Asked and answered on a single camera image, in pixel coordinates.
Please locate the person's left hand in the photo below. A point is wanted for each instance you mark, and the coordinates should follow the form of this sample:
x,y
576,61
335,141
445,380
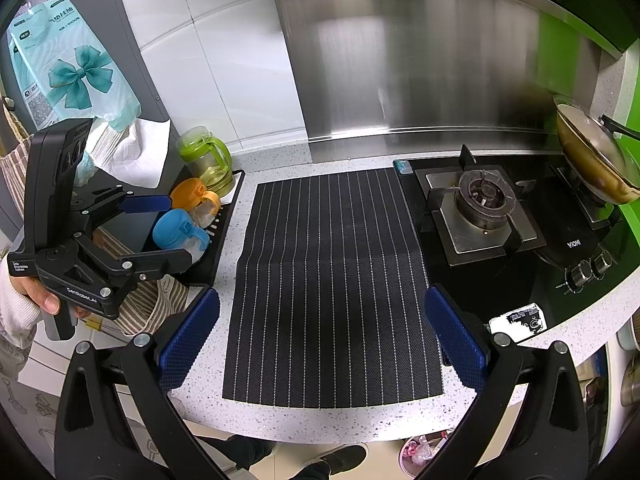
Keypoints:
x,y
37,296

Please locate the blue plastic cup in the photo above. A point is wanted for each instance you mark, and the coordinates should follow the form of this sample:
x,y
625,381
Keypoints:
x,y
172,230

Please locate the stove knob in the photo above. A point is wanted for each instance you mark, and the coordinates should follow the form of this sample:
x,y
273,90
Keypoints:
x,y
602,262
580,276

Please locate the gas burner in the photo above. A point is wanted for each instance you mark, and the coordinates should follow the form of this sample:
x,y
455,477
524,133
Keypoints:
x,y
485,195

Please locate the white paper tissue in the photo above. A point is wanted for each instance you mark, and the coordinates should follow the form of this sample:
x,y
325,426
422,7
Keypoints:
x,y
140,155

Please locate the tissue pack with teal bow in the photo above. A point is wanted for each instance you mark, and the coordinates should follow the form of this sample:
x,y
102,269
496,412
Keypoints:
x,y
75,70

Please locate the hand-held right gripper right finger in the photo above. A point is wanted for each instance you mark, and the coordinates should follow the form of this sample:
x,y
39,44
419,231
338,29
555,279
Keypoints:
x,y
457,340

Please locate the person's right leg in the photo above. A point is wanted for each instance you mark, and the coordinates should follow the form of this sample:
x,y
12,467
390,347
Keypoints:
x,y
312,472

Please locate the orange plastic cup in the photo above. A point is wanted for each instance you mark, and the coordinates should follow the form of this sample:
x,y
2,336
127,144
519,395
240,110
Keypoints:
x,y
187,192

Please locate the steel backsplash panel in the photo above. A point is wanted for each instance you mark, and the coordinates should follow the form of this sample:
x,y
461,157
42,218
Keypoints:
x,y
400,60

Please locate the pink trash bin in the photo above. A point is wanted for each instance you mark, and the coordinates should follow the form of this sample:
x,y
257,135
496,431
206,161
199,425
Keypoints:
x,y
415,460

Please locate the green plastic pitcher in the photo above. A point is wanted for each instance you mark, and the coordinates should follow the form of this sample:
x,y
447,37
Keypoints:
x,y
205,160

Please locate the small teal packet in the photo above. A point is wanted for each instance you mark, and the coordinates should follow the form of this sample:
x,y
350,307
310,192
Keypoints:
x,y
403,167

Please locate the black drip tray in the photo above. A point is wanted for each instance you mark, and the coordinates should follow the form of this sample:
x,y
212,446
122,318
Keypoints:
x,y
220,245

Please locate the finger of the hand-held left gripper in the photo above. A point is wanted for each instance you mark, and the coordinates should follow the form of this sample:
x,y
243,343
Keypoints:
x,y
145,204
160,262

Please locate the brass wok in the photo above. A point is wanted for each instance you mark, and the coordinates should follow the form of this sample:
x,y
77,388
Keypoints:
x,y
585,165

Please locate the person's right shoe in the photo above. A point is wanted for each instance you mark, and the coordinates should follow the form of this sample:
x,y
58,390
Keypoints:
x,y
345,460

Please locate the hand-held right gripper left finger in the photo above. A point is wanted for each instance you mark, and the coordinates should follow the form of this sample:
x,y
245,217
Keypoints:
x,y
192,340

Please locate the black gas stove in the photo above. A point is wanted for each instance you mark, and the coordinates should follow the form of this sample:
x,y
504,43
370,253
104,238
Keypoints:
x,y
510,280

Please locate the glass wok lid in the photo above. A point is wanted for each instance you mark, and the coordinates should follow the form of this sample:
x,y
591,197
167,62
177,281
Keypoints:
x,y
595,135

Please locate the dark grey cabinet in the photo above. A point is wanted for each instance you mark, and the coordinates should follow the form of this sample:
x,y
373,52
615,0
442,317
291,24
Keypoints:
x,y
125,25

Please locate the black striped mat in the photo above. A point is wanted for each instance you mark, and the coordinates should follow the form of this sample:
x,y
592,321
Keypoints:
x,y
330,285

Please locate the striped apron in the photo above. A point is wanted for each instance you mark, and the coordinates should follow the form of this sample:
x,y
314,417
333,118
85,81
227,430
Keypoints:
x,y
155,305

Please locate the black and white sticker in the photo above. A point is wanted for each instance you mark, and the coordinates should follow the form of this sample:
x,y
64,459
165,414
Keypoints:
x,y
517,322

